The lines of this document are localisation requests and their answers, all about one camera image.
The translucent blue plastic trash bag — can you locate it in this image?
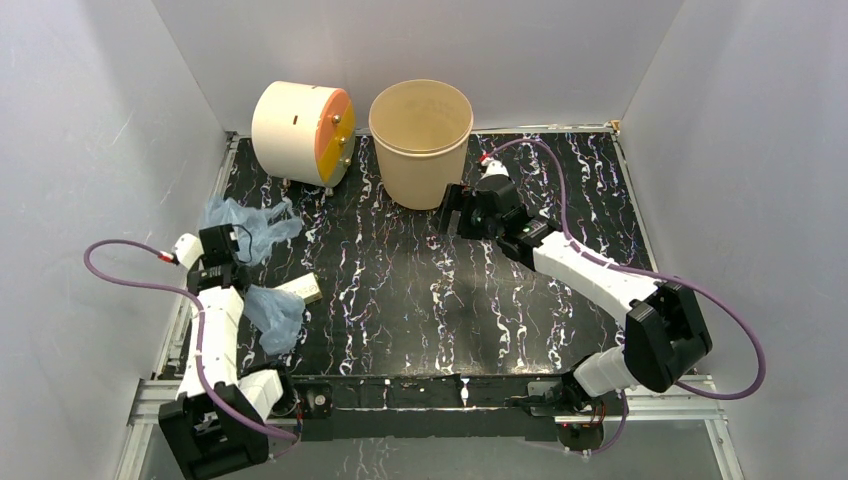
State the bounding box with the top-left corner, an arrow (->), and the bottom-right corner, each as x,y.
201,196 -> 306,356

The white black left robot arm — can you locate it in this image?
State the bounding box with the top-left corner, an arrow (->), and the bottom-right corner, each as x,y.
158,224 -> 299,479

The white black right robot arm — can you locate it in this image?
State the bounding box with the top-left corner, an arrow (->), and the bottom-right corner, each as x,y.
438,174 -> 713,414

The beige round trash bin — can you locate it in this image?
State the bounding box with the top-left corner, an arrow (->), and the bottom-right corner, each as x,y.
368,79 -> 474,210

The white trash bag box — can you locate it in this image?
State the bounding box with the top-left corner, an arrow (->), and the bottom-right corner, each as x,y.
276,272 -> 323,305

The white cylinder with orange face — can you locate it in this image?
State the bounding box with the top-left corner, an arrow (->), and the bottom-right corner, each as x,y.
251,81 -> 356,189

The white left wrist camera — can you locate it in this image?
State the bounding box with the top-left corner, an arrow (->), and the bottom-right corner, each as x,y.
157,233 -> 204,271

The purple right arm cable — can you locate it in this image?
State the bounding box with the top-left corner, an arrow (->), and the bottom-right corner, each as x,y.
483,137 -> 768,401

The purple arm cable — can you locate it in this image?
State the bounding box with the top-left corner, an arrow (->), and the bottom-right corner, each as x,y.
83,239 -> 299,444
483,137 -> 768,401

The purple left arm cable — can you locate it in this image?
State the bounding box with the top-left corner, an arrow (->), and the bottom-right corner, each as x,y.
83,239 -> 299,444

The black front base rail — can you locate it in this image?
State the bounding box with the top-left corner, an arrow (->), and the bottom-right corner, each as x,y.
251,374 -> 631,455

